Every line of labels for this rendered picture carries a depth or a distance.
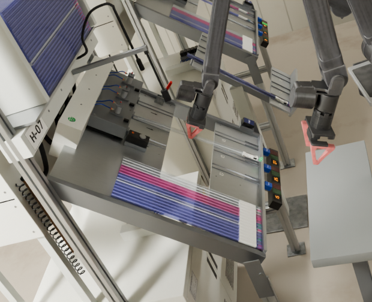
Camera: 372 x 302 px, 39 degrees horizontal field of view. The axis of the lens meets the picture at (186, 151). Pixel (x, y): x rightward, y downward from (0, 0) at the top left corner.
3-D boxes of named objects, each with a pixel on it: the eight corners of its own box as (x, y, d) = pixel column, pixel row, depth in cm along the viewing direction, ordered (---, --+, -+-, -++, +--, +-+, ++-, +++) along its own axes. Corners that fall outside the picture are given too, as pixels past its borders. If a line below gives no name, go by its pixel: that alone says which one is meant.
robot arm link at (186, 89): (216, 81, 181) (215, 71, 189) (184, 74, 180) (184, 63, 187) (206, 111, 188) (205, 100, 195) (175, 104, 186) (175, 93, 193)
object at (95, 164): (171, 115, 218) (175, 105, 215) (146, 225, 164) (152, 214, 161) (95, 85, 213) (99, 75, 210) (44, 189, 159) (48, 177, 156)
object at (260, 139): (254, 148, 223) (262, 135, 219) (257, 265, 170) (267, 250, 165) (252, 147, 223) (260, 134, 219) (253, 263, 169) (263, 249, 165)
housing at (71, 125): (104, 91, 214) (114, 62, 206) (71, 163, 174) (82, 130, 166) (85, 84, 213) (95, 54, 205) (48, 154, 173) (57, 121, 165)
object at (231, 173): (254, 142, 222) (258, 136, 220) (257, 258, 168) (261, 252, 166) (213, 126, 219) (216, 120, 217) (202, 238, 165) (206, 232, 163)
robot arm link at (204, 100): (214, 95, 186) (213, 87, 191) (195, 91, 185) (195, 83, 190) (208, 111, 190) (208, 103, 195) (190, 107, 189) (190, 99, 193)
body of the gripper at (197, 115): (186, 124, 191) (192, 108, 187) (188, 110, 199) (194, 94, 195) (203, 129, 192) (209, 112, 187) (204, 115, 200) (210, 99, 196)
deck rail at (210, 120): (254, 145, 225) (261, 134, 221) (254, 148, 223) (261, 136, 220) (96, 83, 215) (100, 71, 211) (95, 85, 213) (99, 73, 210)
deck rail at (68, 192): (257, 265, 170) (266, 252, 166) (257, 269, 168) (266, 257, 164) (44, 189, 159) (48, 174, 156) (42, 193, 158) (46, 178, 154)
